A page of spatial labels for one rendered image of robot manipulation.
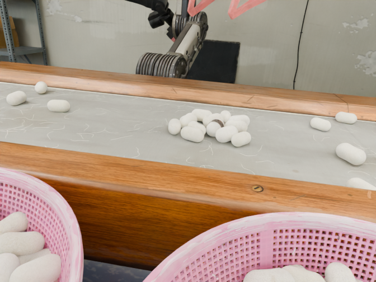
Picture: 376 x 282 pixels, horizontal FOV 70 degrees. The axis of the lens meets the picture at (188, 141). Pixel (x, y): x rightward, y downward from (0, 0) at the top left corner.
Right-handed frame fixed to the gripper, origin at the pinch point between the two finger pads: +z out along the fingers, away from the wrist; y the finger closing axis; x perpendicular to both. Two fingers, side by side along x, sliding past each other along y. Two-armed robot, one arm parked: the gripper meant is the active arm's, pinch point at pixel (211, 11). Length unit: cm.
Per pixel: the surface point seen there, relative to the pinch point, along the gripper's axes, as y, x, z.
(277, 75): 91, -164, -82
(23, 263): -18.5, 15.4, 36.0
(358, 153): -27.7, -10.0, 11.4
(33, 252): -18.2, 15.0, 35.4
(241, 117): -11.3, -7.9, 13.0
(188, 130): -10.3, -0.1, 19.9
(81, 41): 228, -66, -20
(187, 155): -13.7, 1.1, 23.0
